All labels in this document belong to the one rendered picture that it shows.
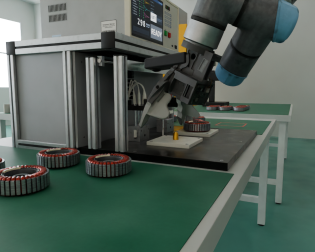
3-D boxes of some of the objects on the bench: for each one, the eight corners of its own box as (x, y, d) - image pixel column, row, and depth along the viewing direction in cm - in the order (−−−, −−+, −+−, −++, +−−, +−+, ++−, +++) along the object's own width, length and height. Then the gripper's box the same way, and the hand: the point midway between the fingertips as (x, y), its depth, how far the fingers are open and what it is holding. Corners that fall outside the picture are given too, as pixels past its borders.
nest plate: (218, 132, 126) (218, 129, 126) (209, 137, 113) (209, 134, 112) (185, 130, 132) (185, 127, 132) (173, 134, 119) (173, 131, 119)
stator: (140, 172, 72) (140, 158, 71) (99, 181, 65) (99, 165, 64) (116, 163, 80) (116, 150, 80) (78, 171, 73) (77, 156, 73)
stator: (214, 129, 124) (214, 121, 124) (204, 133, 115) (204, 123, 114) (190, 127, 130) (190, 119, 129) (178, 131, 120) (178, 122, 120)
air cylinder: (173, 130, 131) (173, 118, 130) (167, 132, 124) (167, 119, 123) (163, 129, 133) (163, 117, 132) (156, 132, 126) (156, 119, 126)
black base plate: (256, 135, 131) (257, 130, 131) (227, 171, 74) (227, 162, 74) (161, 129, 151) (161, 124, 151) (80, 153, 94) (80, 147, 93)
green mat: (271, 121, 187) (271, 121, 187) (262, 134, 132) (262, 134, 132) (142, 115, 227) (142, 115, 227) (93, 124, 172) (93, 123, 172)
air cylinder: (149, 138, 109) (149, 124, 108) (140, 142, 102) (139, 126, 102) (137, 137, 111) (137, 123, 111) (127, 141, 104) (127, 125, 104)
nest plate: (202, 141, 104) (202, 137, 104) (189, 148, 91) (189, 144, 91) (164, 138, 111) (164, 134, 110) (146, 144, 97) (146, 141, 97)
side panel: (79, 153, 95) (76, 52, 91) (73, 154, 92) (69, 50, 88) (19, 145, 107) (13, 56, 103) (12, 147, 104) (6, 55, 100)
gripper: (191, 45, 51) (153, 143, 57) (239, 60, 66) (205, 136, 72) (157, 30, 55) (125, 123, 62) (209, 47, 71) (179, 120, 77)
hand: (159, 124), depth 69 cm, fingers open, 14 cm apart
